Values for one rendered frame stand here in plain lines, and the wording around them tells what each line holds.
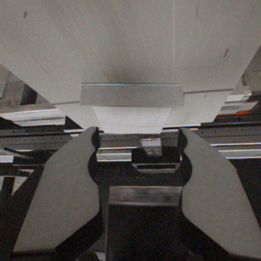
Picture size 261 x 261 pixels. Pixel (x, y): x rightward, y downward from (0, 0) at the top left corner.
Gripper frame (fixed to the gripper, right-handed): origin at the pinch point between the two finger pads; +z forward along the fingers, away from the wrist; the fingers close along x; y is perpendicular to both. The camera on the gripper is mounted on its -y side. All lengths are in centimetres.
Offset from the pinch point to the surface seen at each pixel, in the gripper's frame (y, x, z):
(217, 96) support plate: -0.5, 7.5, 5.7
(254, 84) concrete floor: 46, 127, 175
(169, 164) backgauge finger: 22.9, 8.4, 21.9
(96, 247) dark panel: 68, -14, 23
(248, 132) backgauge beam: 17.6, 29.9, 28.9
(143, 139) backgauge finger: 10.1, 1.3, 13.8
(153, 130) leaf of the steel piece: 7.1, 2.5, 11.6
